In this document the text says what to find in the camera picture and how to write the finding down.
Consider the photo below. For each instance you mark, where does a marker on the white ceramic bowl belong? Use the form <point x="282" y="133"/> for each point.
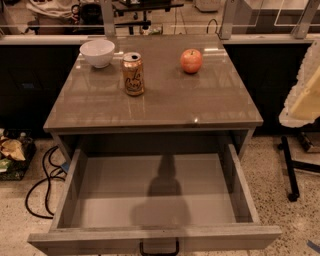
<point x="98" y="53"/>

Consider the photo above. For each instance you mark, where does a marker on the red apple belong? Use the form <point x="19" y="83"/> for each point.
<point x="191" y="61"/>

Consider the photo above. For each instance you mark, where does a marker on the orange LaCroix soda can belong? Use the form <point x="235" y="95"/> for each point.
<point x="132" y="70"/>

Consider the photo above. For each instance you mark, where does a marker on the black office chair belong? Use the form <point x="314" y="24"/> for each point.
<point x="87" y="18"/>

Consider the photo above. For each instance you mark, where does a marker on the grey cabinet with glossy top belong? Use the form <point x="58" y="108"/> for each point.
<point x="94" y="100"/>

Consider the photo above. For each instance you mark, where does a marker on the bin of snack bags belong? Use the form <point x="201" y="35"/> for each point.
<point x="17" y="149"/>

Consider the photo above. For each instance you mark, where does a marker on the open grey top drawer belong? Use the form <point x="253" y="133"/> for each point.
<point x="111" y="204"/>

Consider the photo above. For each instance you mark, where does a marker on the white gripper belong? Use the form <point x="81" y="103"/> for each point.
<point x="306" y="100"/>

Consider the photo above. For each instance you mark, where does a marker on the black wheeled stand base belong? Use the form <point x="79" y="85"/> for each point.
<point x="291" y="166"/>

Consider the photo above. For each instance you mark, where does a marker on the black drawer handle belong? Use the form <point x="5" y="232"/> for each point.
<point x="157" y="251"/>

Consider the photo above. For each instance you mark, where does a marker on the blue tape on floor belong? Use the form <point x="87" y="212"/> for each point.
<point x="313" y="246"/>

